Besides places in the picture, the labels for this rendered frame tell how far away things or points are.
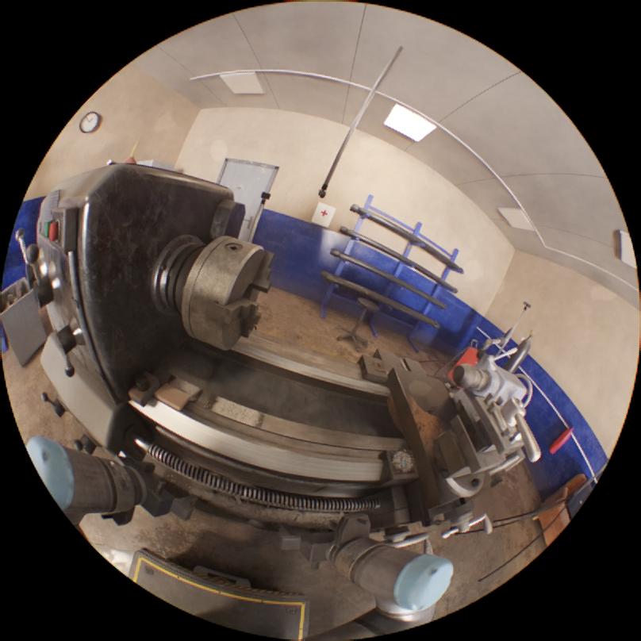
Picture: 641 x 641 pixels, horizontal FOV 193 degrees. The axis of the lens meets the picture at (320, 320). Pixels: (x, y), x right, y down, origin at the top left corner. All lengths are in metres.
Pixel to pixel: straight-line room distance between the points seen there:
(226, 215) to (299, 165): 3.11
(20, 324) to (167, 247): 2.14
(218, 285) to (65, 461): 0.36
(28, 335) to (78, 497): 2.24
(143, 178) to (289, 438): 0.63
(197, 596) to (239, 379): 1.01
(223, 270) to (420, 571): 0.52
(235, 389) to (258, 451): 0.30
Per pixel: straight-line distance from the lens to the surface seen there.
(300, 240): 3.42
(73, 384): 0.73
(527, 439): 0.47
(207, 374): 0.76
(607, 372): 4.52
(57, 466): 0.30
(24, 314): 2.43
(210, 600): 1.07
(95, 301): 0.39
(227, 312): 0.33
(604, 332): 4.65
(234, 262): 0.35
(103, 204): 0.35
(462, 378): 0.70
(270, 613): 1.10
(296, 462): 0.49
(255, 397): 0.70
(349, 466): 0.54
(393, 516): 0.65
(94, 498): 0.33
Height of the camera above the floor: 1.29
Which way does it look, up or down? 25 degrees down
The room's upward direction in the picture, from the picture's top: 24 degrees clockwise
